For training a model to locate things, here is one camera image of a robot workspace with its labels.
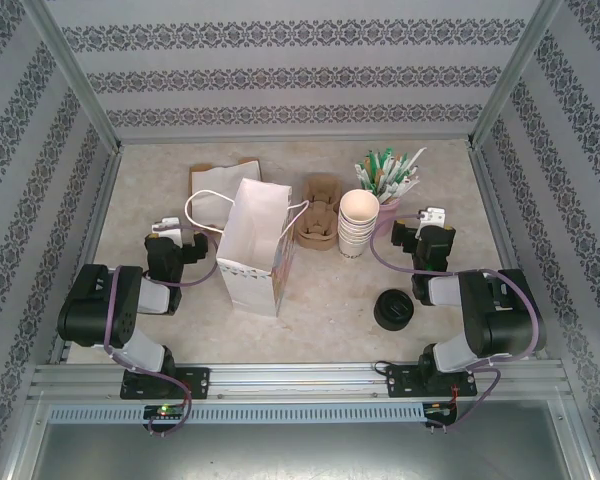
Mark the white paper carrier bag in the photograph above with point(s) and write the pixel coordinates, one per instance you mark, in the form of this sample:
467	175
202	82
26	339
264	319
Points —
252	250

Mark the black plastic cup lid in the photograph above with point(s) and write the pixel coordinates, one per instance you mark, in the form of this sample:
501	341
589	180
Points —
393	302

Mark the white paper cup stack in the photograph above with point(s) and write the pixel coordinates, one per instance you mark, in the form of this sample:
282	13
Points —
352	245

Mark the white green wrapped straw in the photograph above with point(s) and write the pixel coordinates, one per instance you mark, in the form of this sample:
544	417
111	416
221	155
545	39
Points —
402	190
415	159
399	164
361	176
386	159
370	165

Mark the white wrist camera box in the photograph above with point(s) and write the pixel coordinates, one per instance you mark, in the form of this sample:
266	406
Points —
434	216
166	225

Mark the small circuit board green LED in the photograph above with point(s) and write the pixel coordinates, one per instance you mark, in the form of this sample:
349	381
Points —
165	411

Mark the pink straw holder cup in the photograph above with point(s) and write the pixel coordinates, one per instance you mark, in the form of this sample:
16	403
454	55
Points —
387	217

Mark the black cup lid stack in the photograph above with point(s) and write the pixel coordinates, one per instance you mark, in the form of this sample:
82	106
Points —
392	324

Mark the long aluminium base rail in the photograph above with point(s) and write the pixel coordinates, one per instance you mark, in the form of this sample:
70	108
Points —
290	382

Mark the aluminium frame post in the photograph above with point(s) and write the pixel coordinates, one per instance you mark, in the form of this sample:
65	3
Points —
506	85
82	85

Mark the grey metal sheet panel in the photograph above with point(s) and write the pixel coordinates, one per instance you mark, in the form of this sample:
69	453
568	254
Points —
300	455

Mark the aluminium side rail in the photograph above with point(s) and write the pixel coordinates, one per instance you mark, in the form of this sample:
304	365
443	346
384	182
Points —
102	200
492	200

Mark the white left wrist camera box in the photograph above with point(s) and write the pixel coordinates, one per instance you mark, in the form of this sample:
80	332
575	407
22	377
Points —
166	225

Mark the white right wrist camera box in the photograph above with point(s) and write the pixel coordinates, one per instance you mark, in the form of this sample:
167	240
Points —
434	216

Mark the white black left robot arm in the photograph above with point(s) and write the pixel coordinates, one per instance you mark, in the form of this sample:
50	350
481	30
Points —
90	305

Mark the flat folded paper bag stack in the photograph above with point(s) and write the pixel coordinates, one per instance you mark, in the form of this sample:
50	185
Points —
215	177

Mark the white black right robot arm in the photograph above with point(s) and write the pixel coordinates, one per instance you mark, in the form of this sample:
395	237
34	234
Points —
500	315

